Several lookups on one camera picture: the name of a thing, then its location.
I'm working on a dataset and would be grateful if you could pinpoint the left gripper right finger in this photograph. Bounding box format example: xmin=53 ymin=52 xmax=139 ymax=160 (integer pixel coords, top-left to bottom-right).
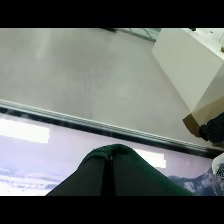
xmin=111 ymin=153 xmax=176 ymax=197

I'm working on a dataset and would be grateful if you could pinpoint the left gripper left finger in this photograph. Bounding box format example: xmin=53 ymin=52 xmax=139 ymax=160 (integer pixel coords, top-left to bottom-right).
xmin=46 ymin=155 xmax=110 ymax=197

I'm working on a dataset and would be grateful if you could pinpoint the dark green knitted garment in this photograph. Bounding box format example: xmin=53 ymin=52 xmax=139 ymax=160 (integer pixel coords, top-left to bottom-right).
xmin=80 ymin=143 xmax=194 ymax=197

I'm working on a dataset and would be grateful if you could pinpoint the brown cardboard box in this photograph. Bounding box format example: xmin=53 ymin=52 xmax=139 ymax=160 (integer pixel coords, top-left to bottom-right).
xmin=182 ymin=95 xmax=224 ymax=138

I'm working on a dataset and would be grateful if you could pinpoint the white cabinet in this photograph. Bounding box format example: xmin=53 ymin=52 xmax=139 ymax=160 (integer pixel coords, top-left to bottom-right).
xmin=151 ymin=28 xmax=224 ymax=114

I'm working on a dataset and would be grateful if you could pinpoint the silver frame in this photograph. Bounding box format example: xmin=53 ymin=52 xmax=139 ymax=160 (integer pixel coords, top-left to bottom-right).
xmin=0 ymin=98 xmax=224 ymax=159

